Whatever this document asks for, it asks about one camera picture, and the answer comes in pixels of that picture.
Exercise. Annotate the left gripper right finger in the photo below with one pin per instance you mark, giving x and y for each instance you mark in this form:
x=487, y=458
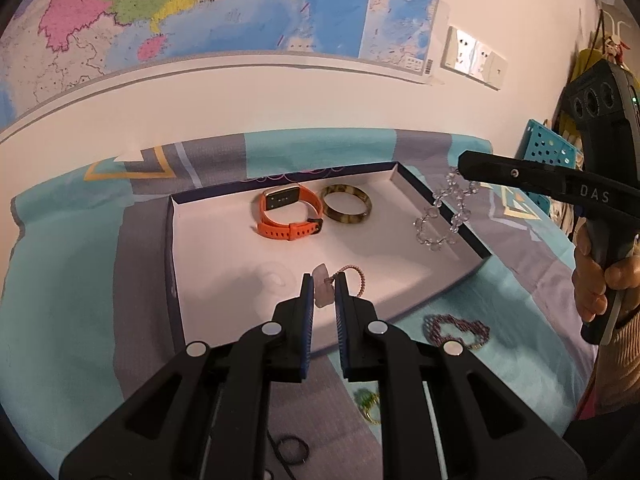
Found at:
x=444, y=414

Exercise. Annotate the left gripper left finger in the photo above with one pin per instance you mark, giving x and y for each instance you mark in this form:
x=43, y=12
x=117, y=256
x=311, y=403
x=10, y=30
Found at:
x=204, y=414

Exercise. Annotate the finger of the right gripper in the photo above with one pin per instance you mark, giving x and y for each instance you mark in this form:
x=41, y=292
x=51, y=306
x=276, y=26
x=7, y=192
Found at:
x=540, y=182

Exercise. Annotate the tortoiseshell bangle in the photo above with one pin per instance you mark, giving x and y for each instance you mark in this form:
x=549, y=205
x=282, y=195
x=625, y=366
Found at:
x=345, y=203

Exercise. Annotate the orange smart watch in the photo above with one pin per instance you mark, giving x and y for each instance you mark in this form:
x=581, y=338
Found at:
x=289, y=213

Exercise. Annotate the right hand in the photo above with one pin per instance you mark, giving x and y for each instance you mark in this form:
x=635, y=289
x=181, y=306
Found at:
x=591, y=281

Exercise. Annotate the yellow garment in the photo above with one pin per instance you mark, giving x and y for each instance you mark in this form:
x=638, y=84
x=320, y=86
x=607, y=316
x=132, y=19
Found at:
x=587, y=58

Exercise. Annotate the blue perforated basket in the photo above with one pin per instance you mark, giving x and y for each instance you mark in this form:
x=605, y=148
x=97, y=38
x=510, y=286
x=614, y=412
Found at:
x=541, y=144

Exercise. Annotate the teal grey bed sheet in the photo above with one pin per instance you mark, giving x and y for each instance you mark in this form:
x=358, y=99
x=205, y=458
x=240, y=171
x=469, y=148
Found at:
x=84, y=319

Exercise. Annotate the dark blue tray box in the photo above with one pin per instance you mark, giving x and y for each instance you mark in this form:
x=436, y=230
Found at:
x=224, y=278

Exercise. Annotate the white wall socket panel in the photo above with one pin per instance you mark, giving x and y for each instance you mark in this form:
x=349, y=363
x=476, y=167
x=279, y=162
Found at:
x=469, y=57

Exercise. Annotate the colourful wall map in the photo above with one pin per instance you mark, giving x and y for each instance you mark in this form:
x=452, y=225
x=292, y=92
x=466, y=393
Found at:
x=53, y=46

